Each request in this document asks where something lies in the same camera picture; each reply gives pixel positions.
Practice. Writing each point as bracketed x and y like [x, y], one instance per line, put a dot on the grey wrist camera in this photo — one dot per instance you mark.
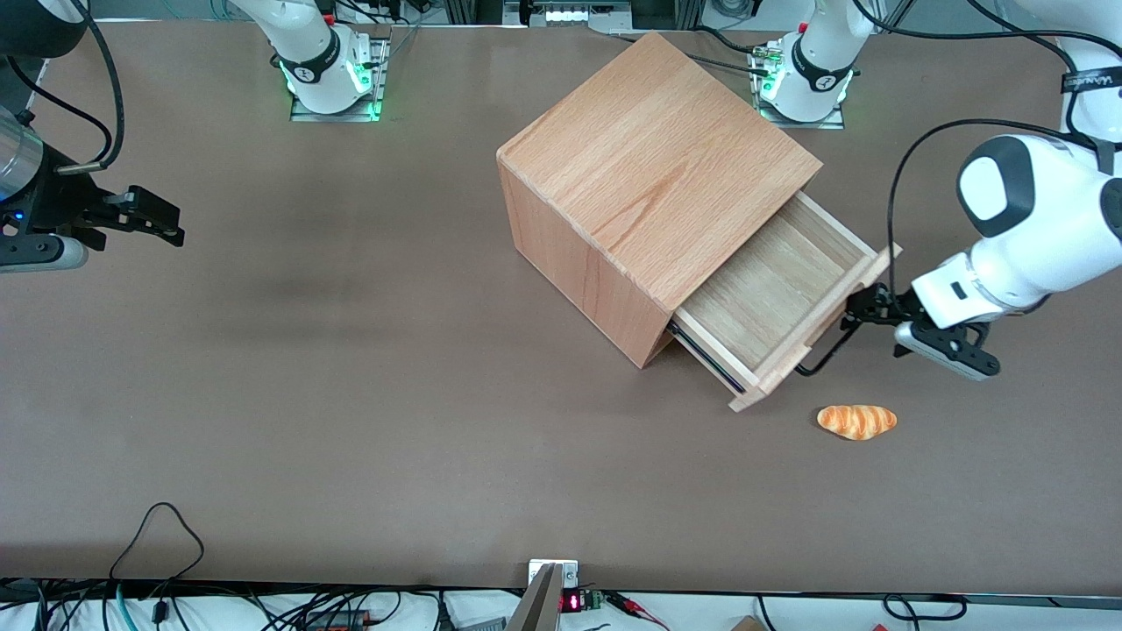
[947, 349]
[39, 252]

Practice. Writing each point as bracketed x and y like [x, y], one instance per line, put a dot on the white table edge bracket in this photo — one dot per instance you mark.
[570, 571]

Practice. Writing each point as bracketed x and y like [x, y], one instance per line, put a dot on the tan camera mount bar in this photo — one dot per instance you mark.
[536, 605]

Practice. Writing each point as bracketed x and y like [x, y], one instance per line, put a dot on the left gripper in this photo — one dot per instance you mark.
[887, 307]

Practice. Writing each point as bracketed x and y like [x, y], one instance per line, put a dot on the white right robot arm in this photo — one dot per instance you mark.
[320, 61]

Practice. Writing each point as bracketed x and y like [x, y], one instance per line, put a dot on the red clip lead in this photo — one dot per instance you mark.
[635, 606]

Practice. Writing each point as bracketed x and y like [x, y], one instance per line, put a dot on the red digit display module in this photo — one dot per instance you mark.
[572, 602]

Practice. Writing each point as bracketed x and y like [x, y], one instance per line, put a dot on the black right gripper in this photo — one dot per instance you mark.
[54, 200]

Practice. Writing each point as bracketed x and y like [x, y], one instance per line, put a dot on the wooden drawer cabinet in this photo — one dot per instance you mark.
[653, 175]

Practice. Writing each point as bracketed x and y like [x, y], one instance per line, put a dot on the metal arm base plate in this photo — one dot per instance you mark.
[837, 118]
[382, 79]

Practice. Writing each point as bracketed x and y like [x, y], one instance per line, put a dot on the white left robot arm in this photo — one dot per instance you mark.
[1043, 219]

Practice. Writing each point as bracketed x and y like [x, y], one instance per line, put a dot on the orange striped bread roll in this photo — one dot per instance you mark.
[857, 420]

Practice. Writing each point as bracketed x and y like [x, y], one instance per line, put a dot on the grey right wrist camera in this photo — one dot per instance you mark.
[39, 252]

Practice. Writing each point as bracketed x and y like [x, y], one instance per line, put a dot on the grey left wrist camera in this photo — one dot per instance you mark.
[947, 349]

